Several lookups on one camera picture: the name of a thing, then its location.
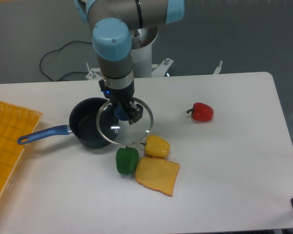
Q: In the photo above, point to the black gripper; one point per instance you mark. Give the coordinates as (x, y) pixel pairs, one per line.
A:
(134, 110)

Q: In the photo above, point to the glass lid blue knob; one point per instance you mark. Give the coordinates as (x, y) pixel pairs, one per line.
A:
(116, 129)

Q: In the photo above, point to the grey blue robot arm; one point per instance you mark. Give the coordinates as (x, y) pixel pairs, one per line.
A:
(111, 23)

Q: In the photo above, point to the yellow bell pepper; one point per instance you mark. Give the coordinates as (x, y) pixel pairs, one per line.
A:
(156, 146)

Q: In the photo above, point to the green bell pepper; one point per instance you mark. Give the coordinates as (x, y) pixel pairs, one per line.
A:
(127, 159)

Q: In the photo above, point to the toast bread slice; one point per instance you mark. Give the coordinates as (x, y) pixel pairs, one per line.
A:
(157, 174)

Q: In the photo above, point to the red bell pepper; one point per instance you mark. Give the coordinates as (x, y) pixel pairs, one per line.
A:
(201, 112)

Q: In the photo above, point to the yellow plastic basket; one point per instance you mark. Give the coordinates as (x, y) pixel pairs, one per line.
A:
(15, 121)

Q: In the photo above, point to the dark saucepan blue handle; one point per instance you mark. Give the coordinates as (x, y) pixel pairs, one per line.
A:
(82, 124)

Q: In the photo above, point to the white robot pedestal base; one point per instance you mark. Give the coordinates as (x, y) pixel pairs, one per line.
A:
(142, 40)

